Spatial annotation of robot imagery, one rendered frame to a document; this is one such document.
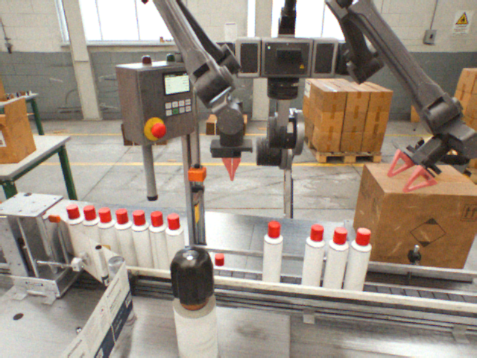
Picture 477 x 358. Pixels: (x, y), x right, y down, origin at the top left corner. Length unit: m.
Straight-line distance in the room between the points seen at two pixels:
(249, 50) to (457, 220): 0.92
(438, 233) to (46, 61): 6.76
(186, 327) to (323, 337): 0.41
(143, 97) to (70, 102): 6.30
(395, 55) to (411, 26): 5.94
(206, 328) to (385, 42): 0.77
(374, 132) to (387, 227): 3.39
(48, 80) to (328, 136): 5.18
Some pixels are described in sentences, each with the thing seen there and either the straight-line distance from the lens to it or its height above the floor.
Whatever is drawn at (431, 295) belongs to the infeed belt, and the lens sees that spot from 1.11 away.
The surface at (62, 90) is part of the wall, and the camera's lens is 7.13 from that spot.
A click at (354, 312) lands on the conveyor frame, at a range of 1.01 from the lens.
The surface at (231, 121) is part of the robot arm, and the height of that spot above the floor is 1.38.
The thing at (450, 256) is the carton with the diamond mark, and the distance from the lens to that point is 1.27.
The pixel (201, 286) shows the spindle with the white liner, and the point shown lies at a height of 1.13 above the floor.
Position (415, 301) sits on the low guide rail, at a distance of 1.02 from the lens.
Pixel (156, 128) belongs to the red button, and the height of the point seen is 1.33.
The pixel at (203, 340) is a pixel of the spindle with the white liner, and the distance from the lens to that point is 0.72.
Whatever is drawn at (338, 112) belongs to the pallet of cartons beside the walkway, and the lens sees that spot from 4.25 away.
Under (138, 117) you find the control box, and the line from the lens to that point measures 0.85.
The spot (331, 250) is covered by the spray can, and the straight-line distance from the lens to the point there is 0.91.
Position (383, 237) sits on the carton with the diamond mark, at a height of 0.96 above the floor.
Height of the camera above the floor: 1.55
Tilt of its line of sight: 25 degrees down
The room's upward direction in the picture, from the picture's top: straight up
